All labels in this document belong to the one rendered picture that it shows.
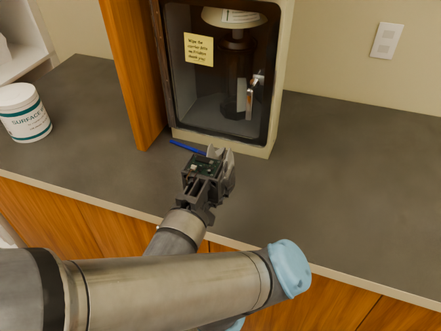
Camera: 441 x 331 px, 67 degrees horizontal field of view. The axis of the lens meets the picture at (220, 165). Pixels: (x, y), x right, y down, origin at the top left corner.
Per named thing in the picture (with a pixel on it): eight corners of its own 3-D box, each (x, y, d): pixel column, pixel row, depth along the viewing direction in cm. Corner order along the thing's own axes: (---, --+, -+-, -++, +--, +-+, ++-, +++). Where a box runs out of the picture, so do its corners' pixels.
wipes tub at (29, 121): (31, 116, 118) (11, 79, 107) (61, 123, 114) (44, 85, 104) (2, 138, 109) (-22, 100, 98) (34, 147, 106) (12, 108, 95)
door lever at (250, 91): (258, 110, 88) (249, 109, 88) (260, 79, 81) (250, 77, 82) (252, 122, 84) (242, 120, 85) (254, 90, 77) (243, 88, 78)
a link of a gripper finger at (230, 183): (241, 167, 68) (226, 199, 62) (241, 173, 69) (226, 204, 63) (219, 162, 69) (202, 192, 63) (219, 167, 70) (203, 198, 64)
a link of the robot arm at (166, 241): (153, 322, 51) (109, 293, 48) (183, 261, 58) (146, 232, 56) (182, 320, 46) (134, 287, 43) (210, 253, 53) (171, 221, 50)
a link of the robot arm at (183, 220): (199, 260, 56) (156, 245, 58) (209, 238, 59) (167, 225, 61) (196, 235, 51) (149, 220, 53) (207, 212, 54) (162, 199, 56)
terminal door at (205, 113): (172, 126, 104) (151, -12, 76) (266, 148, 96) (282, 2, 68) (171, 127, 104) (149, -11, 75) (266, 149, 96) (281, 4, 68)
